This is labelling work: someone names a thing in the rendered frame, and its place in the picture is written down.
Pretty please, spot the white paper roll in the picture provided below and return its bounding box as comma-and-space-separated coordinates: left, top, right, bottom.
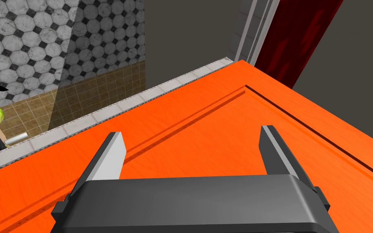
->
4, 132, 29, 146

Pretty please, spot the orange door leaf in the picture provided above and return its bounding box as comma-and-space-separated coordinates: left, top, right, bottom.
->
0, 59, 373, 233

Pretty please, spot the dark red door leaf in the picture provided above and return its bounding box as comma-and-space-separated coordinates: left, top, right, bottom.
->
254, 0, 344, 89

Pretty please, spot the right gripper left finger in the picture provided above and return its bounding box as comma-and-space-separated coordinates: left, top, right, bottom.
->
71, 131, 127, 196

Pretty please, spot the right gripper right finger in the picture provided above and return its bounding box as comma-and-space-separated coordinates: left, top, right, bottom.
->
259, 125, 315, 190

